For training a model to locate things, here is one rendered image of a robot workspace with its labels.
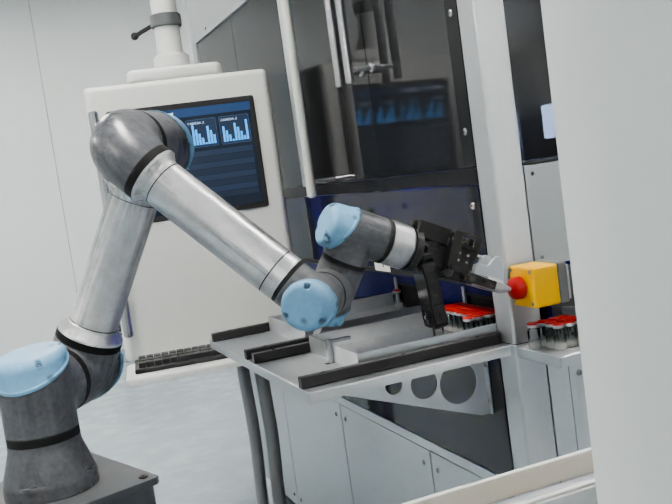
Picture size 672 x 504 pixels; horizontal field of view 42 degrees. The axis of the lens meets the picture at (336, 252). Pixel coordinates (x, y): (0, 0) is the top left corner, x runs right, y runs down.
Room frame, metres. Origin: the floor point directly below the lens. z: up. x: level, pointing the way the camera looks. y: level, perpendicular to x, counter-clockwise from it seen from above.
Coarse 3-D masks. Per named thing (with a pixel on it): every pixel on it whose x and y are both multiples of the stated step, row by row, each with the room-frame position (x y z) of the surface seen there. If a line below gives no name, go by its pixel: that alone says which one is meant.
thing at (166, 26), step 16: (160, 0) 2.45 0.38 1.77; (160, 16) 2.44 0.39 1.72; (176, 16) 2.46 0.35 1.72; (144, 32) 2.53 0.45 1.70; (160, 32) 2.45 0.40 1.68; (176, 32) 2.47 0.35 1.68; (160, 48) 2.46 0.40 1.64; (176, 48) 2.46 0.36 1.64; (160, 64) 2.44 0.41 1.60; (176, 64) 2.44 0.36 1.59
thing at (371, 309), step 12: (360, 300) 2.18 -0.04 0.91; (372, 300) 2.19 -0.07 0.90; (384, 300) 2.20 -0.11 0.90; (360, 312) 2.17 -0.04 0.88; (372, 312) 2.14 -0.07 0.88; (384, 312) 1.92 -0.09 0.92; (396, 312) 1.93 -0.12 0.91; (408, 312) 1.94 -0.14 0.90; (276, 324) 2.03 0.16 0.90; (288, 324) 1.95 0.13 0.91; (348, 324) 1.89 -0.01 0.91; (360, 324) 1.90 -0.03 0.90; (288, 336) 1.96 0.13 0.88; (300, 336) 1.88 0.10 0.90
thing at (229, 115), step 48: (96, 96) 2.35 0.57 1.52; (144, 96) 2.38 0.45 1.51; (192, 96) 2.41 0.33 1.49; (240, 96) 2.43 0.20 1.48; (240, 144) 2.43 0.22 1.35; (240, 192) 2.42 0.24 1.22; (192, 240) 2.39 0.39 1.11; (288, 240) 2.45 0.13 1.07; (144, 288) 2.36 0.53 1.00; (192, 288) 2.39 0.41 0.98; (240, 288) 2.42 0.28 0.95; (144, 336) 2.36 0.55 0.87; (192, 336) 2.39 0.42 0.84
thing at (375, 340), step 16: (384, 320) 1.82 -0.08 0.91; (400, 320) 1.84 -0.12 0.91; (416, 320) 1.85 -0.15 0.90; (320, 336) 1.77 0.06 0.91; (336, 336) 1.79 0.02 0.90; (352, 336) 1.80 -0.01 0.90; (368, 336) 1.81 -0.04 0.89; (384, 336) 1.82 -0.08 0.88; (400, 336) 1.79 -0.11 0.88; (416, 336) 1.77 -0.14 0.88; (432, 336) 1.75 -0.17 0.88; (448, 336) 1.59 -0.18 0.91; (464, 336) 1.60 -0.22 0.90; (320, 352) 1.71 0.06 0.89; (336, 352) 1.62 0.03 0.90; (352, 352) 1.55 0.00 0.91; (368, 352) 1.53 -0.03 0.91; (384, 352) 1.54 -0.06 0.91; (400, 352) 1.55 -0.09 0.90
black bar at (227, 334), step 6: (258, 324) 2.09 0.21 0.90; (264, 324) 2.09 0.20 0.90; (228, 330) 2.06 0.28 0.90; (234, 330) 2.06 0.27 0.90; (240, 330) 2.07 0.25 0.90; (246, 330) 2.07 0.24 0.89; (252, 330) 2.08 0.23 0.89; (258, 330) 2.08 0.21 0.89; (264, 330) 2.09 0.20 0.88; (216, 336) 2.05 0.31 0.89; (222, 336) 2.05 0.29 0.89; (228, 336) 2.06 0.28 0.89; (234, 336) 2.06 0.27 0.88; (240, 336) 2.07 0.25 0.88
